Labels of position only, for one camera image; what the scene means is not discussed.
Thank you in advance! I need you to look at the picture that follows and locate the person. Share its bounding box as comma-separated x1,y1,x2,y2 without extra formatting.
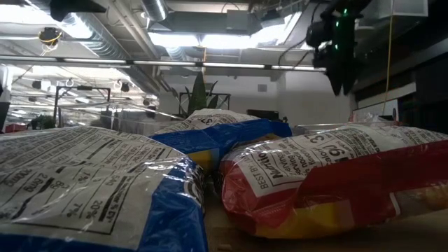
0,64,13,132

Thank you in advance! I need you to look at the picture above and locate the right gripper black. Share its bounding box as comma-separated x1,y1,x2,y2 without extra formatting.
306,13,365,97

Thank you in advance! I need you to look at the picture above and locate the long ceiling light strip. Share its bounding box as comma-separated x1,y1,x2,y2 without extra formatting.
0,55,326,71

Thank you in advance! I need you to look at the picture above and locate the clear plastic bin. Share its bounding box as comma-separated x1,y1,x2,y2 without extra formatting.
292,117,402,136

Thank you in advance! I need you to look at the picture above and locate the yellow hanging cord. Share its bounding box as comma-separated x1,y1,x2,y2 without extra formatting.
381,15,395,116

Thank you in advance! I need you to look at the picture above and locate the black metal rack frame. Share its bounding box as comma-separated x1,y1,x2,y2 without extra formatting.
54,85,112,122

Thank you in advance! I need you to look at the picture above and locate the silver ceiling duct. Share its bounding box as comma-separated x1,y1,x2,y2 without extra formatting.
139,0,169,22

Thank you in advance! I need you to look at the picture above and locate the red Maruchan noodle packet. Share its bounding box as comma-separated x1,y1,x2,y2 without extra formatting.
218,122,448,239

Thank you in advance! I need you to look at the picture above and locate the coiled yellow ceiling cable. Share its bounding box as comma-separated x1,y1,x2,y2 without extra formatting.
37,27,63,46

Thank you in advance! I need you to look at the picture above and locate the snake plant in white pot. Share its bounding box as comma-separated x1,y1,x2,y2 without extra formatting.
180,71,221,118

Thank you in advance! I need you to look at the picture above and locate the blue Maruchan noodle packet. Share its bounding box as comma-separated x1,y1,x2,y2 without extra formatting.
0,126,210,252
150,108,293,172

